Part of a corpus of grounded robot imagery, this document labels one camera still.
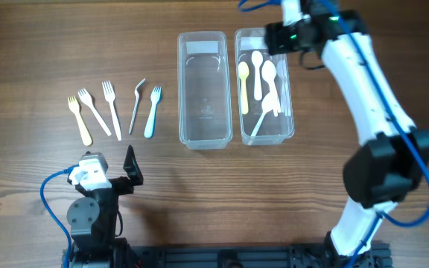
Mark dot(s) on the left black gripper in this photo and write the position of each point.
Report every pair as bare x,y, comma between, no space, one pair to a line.
126,186

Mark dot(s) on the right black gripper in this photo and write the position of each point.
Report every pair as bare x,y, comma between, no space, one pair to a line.
277,37

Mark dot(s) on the white small spoon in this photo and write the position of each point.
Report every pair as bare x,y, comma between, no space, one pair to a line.
257,60

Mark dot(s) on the white long plastic fork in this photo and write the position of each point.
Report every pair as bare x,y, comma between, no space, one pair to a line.
109,95

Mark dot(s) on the light blue plastic fork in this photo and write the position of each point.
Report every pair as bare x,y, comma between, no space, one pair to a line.
155,99

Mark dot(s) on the yellow plastic spoon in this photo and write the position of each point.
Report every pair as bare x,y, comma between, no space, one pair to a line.
243,75

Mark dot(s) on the white ribbed spoon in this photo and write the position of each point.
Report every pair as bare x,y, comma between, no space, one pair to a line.
267,122

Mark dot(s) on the yellow plastic fork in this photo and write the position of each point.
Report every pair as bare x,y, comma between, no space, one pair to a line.
74,107

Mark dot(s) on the white short plastic fork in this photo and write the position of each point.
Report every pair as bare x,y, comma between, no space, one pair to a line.
88,100

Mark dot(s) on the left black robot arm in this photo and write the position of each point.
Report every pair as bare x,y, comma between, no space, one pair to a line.
93,220

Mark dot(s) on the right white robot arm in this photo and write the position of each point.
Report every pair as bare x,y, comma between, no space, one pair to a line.
393,155

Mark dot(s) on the clear right plastic container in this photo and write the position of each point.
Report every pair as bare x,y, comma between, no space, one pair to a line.
248,40

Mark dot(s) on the clear plastic container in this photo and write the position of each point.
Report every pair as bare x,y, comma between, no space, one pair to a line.
205,112
248,40

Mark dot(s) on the clear left plastic container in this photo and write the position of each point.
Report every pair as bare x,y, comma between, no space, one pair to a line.
205,112

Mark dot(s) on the translucent clear spoon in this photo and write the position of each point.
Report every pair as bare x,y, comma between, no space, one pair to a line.
281,68

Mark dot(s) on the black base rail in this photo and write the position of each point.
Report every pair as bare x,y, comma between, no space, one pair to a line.
292,256

